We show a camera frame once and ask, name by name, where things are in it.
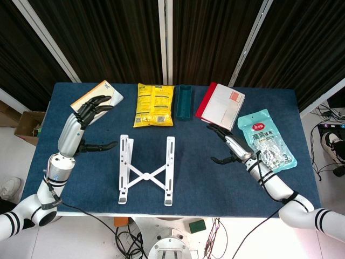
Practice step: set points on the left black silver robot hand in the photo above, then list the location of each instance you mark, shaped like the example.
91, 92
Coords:
68, 135

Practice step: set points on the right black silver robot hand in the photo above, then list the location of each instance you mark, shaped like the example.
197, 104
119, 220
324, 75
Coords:
238, 148

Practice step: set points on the white folding laptop stand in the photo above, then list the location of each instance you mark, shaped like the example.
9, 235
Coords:
145, 176

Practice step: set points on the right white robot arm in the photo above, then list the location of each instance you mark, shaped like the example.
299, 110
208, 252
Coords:
272, 180

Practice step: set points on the grey round robot base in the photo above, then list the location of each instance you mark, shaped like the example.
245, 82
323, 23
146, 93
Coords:
169, 242

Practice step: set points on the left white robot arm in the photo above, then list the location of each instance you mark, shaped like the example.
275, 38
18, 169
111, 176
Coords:
40, 194

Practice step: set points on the light blue product pouch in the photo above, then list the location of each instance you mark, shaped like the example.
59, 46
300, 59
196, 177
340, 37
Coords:
258, 129

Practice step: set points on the blue table cloth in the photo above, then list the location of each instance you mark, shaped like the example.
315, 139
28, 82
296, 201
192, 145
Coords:
202, 167

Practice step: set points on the white spiral notebook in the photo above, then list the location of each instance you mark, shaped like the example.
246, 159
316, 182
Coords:
221, 108

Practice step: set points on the open cardboard box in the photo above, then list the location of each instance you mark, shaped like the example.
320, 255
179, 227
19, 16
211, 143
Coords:
25, 124

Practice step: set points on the red cover notebook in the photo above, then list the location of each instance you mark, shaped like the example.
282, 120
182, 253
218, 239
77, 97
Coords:
205, 102

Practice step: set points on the cream paperback book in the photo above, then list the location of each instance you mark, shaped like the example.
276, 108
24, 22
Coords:
103, 87

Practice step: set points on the flat brown cardboard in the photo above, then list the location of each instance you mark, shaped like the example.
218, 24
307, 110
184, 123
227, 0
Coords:
5, 113

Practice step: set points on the teal plastic tray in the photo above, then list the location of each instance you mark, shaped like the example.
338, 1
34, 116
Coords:
185, 103

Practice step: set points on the black pleated curtain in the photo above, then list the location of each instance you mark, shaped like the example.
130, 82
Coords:
21, 67
302, 48
107, 40
210, 40

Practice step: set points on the green foam block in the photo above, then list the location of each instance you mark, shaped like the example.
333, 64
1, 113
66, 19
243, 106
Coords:
197, 226

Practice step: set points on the yellow snack bag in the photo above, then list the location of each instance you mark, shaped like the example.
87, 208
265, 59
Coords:
153, 105

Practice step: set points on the black and white sneaker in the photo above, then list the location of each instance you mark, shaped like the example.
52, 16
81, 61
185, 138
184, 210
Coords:
332, 143

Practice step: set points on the black trouser leg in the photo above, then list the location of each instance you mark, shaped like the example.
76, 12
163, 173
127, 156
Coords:
6, 206

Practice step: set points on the orange block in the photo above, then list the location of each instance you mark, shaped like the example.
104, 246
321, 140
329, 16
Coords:
121, 221

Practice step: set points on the black shoe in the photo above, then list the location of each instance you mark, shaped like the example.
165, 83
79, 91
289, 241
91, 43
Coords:
339, 171

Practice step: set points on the white metal frame post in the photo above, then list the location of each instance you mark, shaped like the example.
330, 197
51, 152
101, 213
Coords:
165, 40
249, 46
48, 43

